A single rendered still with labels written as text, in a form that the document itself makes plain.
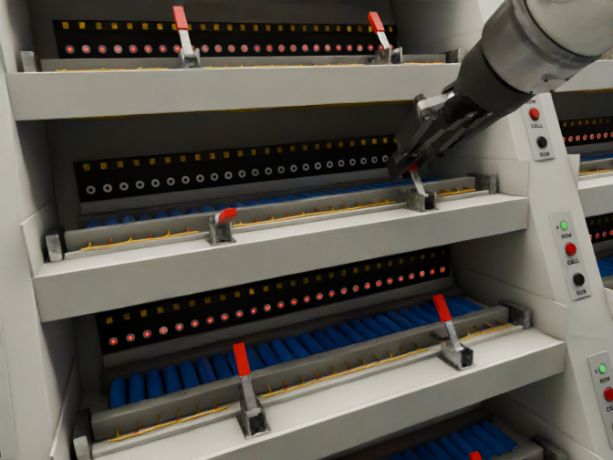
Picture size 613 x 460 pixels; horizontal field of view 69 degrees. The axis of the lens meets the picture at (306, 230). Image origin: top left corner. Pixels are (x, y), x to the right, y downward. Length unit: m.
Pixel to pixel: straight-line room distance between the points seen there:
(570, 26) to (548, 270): 0.37
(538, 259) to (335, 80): 0.37
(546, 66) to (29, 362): 0.51
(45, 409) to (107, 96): 0.31
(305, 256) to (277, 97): 0.19
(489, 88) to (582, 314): 0.38
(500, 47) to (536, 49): 0.03
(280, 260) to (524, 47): 0.31
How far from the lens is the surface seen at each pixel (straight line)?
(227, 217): 0.43
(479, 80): 0.46
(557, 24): 0.41
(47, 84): 0.53
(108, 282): 0.48
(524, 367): 0.66
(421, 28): 0.87
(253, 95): 0.55
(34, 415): 0.48
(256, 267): 0.49
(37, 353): 0.48
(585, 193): 0.78
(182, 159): 0.65
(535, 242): 0.70
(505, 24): 0.44
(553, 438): 0.79
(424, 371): 0.60
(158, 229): 0.53
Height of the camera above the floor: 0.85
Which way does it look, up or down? 6 degrees up
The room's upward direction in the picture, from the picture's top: 11 degrees counter-clockwise
